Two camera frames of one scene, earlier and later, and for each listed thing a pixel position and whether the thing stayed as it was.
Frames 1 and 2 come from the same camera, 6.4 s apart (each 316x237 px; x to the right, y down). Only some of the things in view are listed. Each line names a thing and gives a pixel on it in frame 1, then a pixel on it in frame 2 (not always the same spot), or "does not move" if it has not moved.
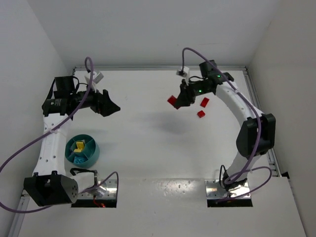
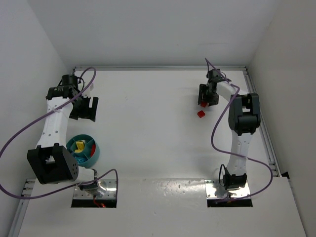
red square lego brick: x=201 y=113 does not move
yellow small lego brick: x=80 y=145 does not move
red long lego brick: x=172 y=100 -> x=93 y=150
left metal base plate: x=106 y=189 does not move
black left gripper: x=101 y=102 -> x=84 y=107
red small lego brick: x=204 y=102 does not move
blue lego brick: x=78 y=160 does not move
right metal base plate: x=214 y=189 does not move
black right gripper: x=187 y=91 -> x=207 y=95
